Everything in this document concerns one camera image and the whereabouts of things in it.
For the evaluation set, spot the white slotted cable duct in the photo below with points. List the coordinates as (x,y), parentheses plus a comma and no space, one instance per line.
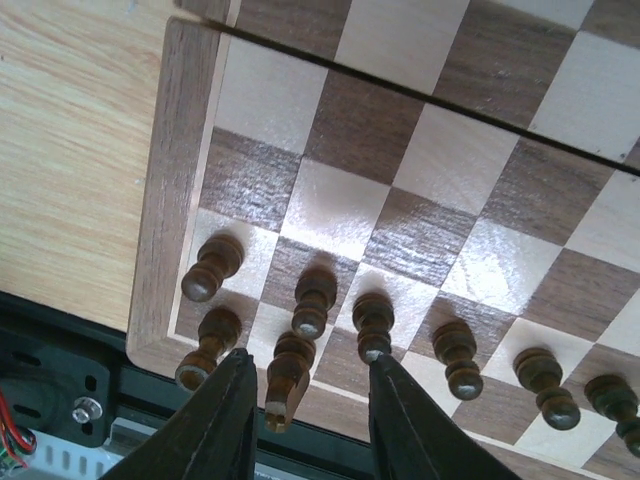
(56,458)

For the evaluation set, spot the dark rook piece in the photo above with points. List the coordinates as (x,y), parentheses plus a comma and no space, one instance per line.
(218,333)

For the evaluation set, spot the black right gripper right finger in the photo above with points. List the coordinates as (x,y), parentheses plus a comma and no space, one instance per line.
(413,438)

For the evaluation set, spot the wooden chessboard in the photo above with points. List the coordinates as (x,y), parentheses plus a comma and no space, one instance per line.
(473,161)

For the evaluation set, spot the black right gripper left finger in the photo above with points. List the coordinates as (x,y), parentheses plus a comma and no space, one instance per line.
(213,436)

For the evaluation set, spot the dark pawn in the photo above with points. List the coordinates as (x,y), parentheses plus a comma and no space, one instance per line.
(455,347)
(612,397)
(219,258)
(373,318)
(539,372)
(315,295)

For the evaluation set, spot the dark knight piece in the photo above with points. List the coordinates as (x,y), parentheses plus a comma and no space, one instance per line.
(288,377)

